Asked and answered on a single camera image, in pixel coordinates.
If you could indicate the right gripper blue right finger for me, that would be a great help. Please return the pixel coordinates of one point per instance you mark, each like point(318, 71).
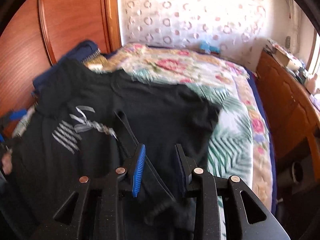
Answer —
point(246, 217)

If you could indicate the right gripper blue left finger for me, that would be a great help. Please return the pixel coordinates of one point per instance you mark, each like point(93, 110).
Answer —
point(94, 206)

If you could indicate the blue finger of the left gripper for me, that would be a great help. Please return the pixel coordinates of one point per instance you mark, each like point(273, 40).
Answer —
point(17, 115)

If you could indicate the black t-shirt white print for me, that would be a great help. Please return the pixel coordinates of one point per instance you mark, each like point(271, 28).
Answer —
point(125, 129)

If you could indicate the left hand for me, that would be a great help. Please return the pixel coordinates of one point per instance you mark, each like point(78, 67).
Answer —
point(7, 163)

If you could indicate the palm leaf print sheet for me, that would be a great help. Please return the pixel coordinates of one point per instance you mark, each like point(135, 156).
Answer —
point(230, 134)

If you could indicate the black waste bin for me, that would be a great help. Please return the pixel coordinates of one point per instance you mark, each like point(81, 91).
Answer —
point(293, 175)

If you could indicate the folded navy garment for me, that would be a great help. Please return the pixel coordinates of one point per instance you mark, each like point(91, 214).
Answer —
point(84, 50)

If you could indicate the folded gold patterned garment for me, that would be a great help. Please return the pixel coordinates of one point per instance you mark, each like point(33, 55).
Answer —
point(96, 61)

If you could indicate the long wooden sideboard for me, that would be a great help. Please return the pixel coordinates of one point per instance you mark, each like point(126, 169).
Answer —
point(293, 120)

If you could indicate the floral blanket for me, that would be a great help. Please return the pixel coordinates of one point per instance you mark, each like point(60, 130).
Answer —
point(240, 144)

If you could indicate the blue object at bedhead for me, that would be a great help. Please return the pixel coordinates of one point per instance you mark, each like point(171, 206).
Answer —
point(206, 48)

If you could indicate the cardboard box on sideboard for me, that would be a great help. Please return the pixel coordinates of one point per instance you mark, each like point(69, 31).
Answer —
point(283, 57)

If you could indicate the circle pattern sheer curtain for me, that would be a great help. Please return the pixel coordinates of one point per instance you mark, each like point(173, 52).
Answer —
point(239, 28)

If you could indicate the white wall device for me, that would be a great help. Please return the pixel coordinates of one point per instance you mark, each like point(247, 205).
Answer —
point(288, 42)

